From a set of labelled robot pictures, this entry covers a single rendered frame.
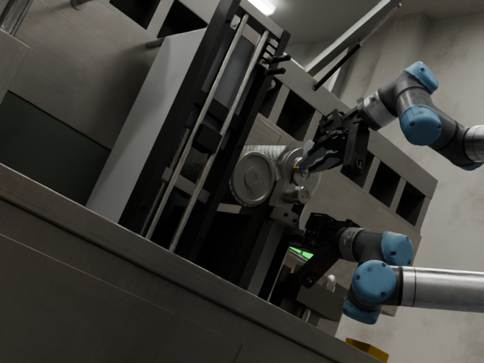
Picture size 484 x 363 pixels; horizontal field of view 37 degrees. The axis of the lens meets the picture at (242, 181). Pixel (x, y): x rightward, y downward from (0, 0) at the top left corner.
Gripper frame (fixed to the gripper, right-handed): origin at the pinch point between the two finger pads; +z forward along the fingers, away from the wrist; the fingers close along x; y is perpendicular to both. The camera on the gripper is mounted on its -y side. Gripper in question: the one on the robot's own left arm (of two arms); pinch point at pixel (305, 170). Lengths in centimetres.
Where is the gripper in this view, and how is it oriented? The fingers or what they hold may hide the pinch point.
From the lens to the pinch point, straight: 167.7
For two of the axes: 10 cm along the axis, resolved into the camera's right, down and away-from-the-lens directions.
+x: -6.9, -4.4, -5.7
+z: -7.1, 5.3, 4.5
